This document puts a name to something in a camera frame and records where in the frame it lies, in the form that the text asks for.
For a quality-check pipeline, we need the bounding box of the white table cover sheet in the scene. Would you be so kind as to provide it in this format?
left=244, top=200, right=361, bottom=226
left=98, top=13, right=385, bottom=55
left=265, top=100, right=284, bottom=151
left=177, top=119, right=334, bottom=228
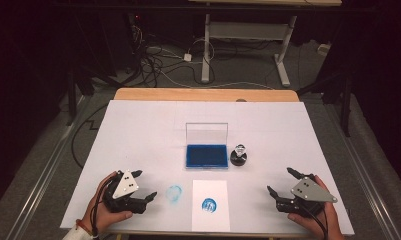
left=59, top=99, right=356, bottom=237

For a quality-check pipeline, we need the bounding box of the black looped floor cable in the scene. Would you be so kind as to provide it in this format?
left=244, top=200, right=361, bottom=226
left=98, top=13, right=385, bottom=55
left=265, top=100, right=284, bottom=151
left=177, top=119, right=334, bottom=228
left=70, top=103, right=110, bottom=169

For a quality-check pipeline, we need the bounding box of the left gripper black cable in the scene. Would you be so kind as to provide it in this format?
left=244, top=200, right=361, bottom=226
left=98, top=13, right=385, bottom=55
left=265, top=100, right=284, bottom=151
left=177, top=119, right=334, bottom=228
left=90, top=173, right=123, bottom=240

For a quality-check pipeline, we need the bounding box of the wooden table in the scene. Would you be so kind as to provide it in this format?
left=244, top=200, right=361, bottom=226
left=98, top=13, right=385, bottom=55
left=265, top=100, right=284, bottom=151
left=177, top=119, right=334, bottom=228
left=113, top=87, right=301, bottom=103

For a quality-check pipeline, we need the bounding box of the black stand leg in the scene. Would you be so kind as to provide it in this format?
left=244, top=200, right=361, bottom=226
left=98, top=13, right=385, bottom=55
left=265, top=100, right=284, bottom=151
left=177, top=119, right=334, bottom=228
left=65, top=64, right=80, bottom=127
left=339, top=71, right=353, bottom=138

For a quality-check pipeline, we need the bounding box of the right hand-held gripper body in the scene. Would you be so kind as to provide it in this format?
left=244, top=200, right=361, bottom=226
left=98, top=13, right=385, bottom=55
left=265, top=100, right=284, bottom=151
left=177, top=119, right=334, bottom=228
left=275, top=173, right=339, bottom=218

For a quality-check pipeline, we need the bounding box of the tangle of black floor cables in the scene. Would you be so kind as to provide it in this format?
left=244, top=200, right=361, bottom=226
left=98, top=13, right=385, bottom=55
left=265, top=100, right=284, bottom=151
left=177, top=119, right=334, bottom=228
left=127, top=19, right=217, bottom=88

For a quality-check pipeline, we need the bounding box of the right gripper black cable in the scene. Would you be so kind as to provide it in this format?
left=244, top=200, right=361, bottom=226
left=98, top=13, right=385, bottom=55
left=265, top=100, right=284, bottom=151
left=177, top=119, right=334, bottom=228
left=299, top=201, right=330, bottom=240

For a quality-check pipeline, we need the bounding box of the person's left hand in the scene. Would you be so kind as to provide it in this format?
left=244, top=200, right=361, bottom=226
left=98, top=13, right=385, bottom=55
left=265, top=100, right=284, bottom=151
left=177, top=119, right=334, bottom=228
left=81, top=170, right=134, bottom=234

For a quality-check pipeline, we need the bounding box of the blue ink pad clear lid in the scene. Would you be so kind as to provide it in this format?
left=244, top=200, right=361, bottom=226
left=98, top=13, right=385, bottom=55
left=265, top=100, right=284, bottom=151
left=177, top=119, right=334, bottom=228
left=184, top=122, right=230, bottom=170

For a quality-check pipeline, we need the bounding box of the white paper sheet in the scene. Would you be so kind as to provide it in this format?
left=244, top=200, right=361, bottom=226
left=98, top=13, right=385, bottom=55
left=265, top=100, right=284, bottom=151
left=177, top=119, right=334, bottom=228
left=191, top=179, right=231, bottom=233

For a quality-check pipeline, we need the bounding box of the clear-handled black stamp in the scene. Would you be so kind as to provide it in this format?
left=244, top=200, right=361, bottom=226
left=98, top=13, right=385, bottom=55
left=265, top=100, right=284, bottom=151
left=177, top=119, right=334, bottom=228
left=229, top=143, right=248, bottom=167

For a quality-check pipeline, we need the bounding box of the long white floor cable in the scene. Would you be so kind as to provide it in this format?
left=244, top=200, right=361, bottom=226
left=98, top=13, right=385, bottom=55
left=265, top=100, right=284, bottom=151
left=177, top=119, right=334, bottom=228
left=156, top=68, right=276, bottom=91

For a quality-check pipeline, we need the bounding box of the orange bracelet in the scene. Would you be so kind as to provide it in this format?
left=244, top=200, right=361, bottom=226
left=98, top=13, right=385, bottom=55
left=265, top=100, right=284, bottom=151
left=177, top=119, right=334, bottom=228
left=75, top=218, right=94, bottom=236

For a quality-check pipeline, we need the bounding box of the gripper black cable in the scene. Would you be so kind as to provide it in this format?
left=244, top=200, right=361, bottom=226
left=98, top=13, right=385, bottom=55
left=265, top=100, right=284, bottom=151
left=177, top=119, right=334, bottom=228
left=90, top=173, right=123, bottom=240
left=299, top=201, right=330, bottom=240

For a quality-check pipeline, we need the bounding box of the person's right hand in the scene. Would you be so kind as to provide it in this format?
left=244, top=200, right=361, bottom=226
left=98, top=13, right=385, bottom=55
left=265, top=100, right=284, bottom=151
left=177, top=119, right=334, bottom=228
left=287, top=174, right=346, bottom=240

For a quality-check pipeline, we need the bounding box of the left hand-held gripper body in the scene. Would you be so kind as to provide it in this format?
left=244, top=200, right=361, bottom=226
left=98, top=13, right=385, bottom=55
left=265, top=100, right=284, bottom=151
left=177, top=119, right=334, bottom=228
left=102, top=169, right=148, bottom=215

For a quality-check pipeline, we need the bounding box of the metal floor rail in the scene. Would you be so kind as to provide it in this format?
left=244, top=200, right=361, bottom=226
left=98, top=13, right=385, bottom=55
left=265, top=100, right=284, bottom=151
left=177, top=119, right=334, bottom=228
left=323, top=102, right=401, bottom=240
left=6, top=95, right=93, bottom=240

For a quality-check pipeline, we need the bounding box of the white metal frame desk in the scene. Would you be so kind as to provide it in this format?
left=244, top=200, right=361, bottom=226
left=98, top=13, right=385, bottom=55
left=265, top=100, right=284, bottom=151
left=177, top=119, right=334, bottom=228
left=187, top=0, right=343, bottom=88

